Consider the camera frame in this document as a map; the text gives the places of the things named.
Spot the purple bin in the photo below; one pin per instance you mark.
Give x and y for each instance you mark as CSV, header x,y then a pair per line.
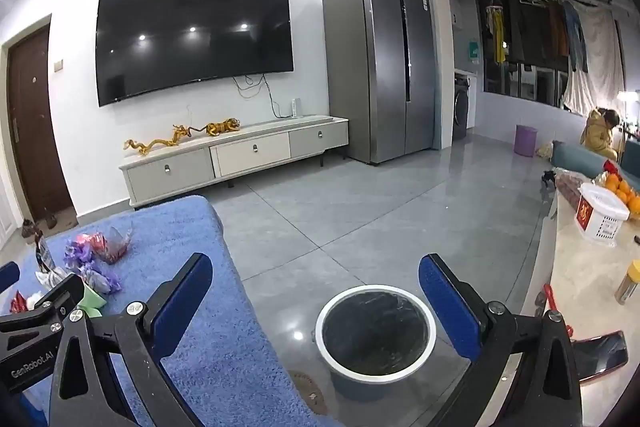
x,y
525,141

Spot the white television cabinet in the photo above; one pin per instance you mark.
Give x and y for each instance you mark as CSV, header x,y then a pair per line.
x,y
250,152

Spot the white rimmed trash can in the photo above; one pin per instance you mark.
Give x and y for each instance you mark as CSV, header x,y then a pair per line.
x,y
375,337

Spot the clear wrapper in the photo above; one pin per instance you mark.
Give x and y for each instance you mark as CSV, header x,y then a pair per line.
x,y
119,244

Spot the red cased phone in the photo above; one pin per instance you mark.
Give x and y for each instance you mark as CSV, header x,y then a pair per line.
x,y
600,354

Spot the brown shoe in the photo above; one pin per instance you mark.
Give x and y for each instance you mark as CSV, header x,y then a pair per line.
x,y
50,221

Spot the golden dragon figurine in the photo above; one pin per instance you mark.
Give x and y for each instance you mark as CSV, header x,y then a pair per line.
x,y
176,134

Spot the blue fluffy blanket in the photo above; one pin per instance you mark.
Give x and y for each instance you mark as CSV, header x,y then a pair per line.
x,y
210,372

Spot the teal sofa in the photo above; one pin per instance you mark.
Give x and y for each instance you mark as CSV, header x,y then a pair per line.
x,y
580,157

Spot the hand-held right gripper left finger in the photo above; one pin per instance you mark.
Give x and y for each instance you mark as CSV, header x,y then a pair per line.
x,y
182,302

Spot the black wall television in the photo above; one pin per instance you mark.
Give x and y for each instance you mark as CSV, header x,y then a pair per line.
x,y
190,37

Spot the pile of oranges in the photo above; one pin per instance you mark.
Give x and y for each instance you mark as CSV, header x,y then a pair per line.
x,y
625,192

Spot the white snack packet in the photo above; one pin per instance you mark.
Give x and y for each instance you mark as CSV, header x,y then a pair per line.
x,y
49,278

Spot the purple crumpled wrapper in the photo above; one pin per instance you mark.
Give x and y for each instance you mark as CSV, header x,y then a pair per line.
x,y
77,254
104,279

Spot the wall light switch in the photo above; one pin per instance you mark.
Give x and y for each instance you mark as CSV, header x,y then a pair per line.
x,y
58,65

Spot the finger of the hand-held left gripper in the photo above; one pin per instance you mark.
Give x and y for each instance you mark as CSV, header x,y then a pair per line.
x,y
7,276
65,293

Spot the grey double door refrigerator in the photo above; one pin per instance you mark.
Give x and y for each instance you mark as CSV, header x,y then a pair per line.
x,y
370,67

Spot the white tissue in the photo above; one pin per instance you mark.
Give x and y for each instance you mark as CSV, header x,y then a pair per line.
x,y
35,302

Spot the brown wooden door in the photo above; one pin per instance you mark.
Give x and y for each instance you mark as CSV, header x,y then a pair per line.
x,y
35,132

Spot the small black floor item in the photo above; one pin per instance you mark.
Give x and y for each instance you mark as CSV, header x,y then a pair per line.
x,y
548,178

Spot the red small packet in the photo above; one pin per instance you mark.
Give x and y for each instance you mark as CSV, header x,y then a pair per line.
x,y
17,303

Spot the white hanging sheet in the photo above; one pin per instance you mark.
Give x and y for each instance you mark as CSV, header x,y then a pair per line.
x,y
600,57

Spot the red shiny wrapper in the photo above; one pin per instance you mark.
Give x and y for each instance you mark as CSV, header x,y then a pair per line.
x,y
94,243

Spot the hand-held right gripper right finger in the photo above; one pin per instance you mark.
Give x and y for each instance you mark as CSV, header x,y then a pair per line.
x,y
447,307

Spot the red plastic tool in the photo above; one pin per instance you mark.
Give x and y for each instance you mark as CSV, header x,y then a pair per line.
x,y
550,298

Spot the green wall sign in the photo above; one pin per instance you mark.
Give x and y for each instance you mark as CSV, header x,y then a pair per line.
x,y
473,51

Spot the white panelled door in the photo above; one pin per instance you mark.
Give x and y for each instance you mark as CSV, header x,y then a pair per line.
x,y
4,212

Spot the yellow hanging garment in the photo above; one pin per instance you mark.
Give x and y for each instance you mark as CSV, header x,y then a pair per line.
x,y
498,34

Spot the red patterned package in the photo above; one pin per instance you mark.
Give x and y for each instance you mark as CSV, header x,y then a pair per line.
x,y
570,184

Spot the dark washing machine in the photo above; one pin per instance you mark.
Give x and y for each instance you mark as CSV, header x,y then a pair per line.
x,y
461,107

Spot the yellow capped bottle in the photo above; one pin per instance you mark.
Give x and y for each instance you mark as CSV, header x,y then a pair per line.
x,y
629,282

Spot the yellowish floor bag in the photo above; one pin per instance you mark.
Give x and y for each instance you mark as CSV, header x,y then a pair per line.
x,y
545,150

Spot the green paper scrap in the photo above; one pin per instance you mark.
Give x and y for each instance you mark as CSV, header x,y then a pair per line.
x,y
92,301

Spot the white plastic basket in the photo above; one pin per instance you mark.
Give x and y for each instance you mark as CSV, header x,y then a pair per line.
x,y
600,217

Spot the blue hanging jeans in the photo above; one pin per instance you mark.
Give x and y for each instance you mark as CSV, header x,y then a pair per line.
x,y
575,37

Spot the golden tiger figurine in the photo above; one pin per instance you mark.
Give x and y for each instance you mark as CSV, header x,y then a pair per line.
x,y
220,127

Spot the white router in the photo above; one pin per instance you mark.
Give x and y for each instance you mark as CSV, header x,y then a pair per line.
x,y
296,108

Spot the dark hanging jackets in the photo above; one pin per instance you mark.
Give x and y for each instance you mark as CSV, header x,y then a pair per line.
x,y
537,32

